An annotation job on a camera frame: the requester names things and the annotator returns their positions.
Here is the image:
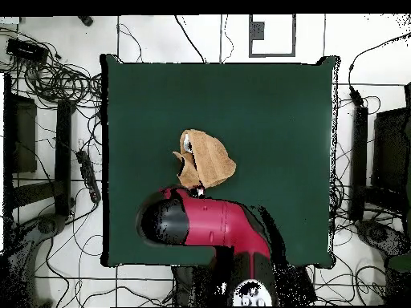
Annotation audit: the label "tan terry towel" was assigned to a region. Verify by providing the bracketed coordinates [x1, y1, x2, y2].
[172, 128, 238, 190]

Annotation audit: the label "black power strip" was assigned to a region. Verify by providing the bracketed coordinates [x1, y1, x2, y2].
[75, 149, 102, 204]

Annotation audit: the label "dark green table cloth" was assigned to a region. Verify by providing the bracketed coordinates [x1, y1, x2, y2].
[100, 54, 341, 269]

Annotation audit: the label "black metal stand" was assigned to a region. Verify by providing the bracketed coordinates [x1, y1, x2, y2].
[2, 73, 76, 225]
[348, 82, 411, 222]

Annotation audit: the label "black adapter box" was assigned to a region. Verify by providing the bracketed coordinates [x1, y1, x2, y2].
[6, 38, 49, 63]

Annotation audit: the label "dark green round object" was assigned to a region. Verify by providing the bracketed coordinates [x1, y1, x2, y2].
[386, 253, 411, 273]

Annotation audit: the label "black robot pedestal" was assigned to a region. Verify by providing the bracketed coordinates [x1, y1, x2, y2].
[171, 265, 232, 307]

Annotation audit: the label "grey square floor frame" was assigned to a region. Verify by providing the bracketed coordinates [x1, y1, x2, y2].
[248, 14, 296, 58]

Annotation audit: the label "tangled black cables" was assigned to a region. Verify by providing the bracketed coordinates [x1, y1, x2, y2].
[0, 26, 104, 110]

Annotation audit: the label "black cable with plug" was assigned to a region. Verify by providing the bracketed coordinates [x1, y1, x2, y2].
[348, 30, 411, 107]

